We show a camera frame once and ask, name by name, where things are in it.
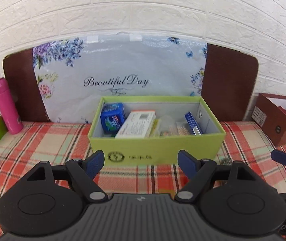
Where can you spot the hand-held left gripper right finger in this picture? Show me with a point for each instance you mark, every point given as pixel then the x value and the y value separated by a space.
pixel 186 163

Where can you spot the blue box with green print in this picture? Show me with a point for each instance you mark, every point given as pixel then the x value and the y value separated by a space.
pixel 111 118

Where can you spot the light green storage box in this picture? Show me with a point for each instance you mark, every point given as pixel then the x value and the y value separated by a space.
pixel 153 148

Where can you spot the white box with barcode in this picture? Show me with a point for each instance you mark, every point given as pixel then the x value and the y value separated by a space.
pixel 135 124

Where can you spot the blue box with white trim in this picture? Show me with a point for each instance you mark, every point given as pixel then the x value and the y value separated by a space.
pixel 193 123

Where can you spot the bag of toothpicks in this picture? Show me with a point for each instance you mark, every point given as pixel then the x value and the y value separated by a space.
pixel 179 130

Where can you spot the pink thermos bottle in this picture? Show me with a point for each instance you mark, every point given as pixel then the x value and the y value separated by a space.
pixel 7 105

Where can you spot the floral clear plastic bag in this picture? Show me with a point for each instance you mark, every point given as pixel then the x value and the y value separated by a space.
pixel 117 62

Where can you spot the steel wool scrubber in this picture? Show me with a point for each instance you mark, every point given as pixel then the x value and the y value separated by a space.
pixel 225 161

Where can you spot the brown wooden headboard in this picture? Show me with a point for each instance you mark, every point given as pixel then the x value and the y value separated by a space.
pixel 228 85

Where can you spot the brown shoe box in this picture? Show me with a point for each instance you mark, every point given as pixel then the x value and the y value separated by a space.
pixel 270 123

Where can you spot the plaid cloth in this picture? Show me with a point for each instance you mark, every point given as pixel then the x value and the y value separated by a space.
pixel 45 143

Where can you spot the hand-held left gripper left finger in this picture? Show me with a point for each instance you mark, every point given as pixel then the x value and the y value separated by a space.
pixel 96 162

